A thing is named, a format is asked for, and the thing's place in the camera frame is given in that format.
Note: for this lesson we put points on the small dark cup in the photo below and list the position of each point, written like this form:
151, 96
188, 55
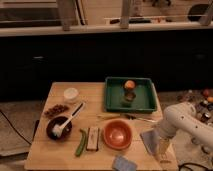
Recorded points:
129, 96

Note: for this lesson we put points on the green plastic tray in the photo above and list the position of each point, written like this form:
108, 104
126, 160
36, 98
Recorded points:
145, 101

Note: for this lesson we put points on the wooden block brush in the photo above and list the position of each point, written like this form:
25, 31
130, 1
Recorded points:
93, 138

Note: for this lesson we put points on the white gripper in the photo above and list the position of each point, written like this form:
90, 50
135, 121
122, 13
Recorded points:
162, 146

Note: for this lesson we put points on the blue sponge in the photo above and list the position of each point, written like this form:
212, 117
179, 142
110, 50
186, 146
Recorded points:
122, 164

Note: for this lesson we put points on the blue towel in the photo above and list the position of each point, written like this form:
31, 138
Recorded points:
151, 140

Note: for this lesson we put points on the dark brown bowl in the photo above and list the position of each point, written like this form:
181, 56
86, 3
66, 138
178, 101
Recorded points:
58, 120

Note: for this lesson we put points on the orange fruit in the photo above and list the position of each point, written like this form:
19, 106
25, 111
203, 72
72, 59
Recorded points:
129, 85

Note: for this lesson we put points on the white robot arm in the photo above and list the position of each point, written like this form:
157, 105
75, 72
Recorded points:
182, 116

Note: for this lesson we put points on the white small bowl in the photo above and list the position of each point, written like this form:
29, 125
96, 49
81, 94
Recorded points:
70, 94

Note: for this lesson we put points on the green pepper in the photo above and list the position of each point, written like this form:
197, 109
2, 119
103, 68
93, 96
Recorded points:
82, 143

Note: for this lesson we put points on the red bowl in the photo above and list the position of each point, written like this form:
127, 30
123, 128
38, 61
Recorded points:
117, 134

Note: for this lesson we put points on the pile of brown nuts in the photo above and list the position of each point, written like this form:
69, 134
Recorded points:
55, 110

